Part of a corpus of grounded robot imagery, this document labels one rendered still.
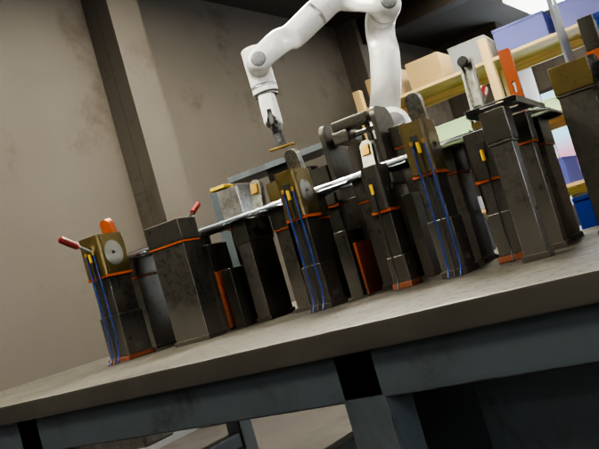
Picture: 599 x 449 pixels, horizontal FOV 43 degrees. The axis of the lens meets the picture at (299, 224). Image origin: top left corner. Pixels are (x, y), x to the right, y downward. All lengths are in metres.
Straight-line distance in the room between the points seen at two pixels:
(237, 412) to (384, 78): 1.45
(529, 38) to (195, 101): 2.98
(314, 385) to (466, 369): 0.26
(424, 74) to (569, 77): 5.82
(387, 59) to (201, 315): 1.05
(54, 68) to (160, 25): 1.22
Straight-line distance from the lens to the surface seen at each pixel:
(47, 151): 5.05
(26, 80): 5.16
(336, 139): 2.20
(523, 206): 1.45
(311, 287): 1.84
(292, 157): 1.91
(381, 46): 2.55
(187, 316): 2.07
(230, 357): 1.28
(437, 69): 7.42
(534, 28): 7.18
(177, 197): 5.32
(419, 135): 1.67
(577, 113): 1.68
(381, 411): 1.19
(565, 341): 1.06
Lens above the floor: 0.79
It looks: 4 degrees up
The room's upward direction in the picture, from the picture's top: 16 degrees counter-clockwise
